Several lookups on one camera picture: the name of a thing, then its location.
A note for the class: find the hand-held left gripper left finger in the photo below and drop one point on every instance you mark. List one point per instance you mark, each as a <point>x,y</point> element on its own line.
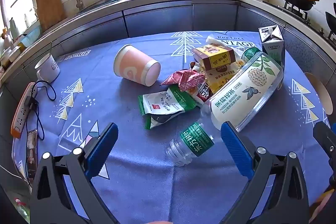
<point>102,145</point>

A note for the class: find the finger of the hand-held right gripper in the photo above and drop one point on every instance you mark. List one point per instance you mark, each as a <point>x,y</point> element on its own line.
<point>324,137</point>

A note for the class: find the smartphone with clear case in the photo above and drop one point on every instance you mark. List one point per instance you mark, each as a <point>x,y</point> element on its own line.
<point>32,150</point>

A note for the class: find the blue printed tablecloth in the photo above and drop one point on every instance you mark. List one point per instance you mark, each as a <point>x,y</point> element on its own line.
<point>105,103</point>

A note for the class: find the white mug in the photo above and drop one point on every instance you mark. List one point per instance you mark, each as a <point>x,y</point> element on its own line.
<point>48,70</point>

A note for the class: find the yellow brown cardboard box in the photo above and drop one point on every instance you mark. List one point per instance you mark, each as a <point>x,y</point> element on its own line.
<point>215,57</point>

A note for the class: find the grey white milk carton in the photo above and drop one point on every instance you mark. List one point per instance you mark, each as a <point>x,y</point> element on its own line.
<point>273,48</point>

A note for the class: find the red white snack packet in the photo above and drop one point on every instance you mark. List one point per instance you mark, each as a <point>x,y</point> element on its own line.
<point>203,94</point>

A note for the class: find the white plastic wrapper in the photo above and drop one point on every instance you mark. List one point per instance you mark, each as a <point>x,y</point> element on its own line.
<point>214,40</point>

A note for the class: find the wooden cutting board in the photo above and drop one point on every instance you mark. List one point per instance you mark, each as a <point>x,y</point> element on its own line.
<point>50,8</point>

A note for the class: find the pink paper cup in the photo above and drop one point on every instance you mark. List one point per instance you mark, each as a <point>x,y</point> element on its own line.
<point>134,66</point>

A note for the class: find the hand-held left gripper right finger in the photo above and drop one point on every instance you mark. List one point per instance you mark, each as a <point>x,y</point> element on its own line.
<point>233,145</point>

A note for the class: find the orange white power strip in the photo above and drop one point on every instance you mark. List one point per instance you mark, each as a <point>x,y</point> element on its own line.
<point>22,111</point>

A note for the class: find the small clear bottle green label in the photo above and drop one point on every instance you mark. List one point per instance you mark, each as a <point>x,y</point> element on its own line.
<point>197,138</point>

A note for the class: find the yellow snack packet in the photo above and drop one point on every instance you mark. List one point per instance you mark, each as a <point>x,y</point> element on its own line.
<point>218,81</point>

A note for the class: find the large clear bottle white label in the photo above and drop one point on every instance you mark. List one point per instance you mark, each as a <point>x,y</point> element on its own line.
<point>246,92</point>

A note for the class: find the red snack wrapper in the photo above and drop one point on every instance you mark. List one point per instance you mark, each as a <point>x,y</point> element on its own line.
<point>183,79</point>

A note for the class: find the gas stove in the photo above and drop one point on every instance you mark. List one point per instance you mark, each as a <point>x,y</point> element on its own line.
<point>302,14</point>

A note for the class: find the green white snack packet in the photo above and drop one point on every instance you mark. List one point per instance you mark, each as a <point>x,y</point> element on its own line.
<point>162,106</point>

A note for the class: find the green drink can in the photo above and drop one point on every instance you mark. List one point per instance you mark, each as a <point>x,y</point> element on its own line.
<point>250,53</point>

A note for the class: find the kitchen counter with grey cabinets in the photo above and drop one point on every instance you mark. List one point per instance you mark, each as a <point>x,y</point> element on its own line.
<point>157,16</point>

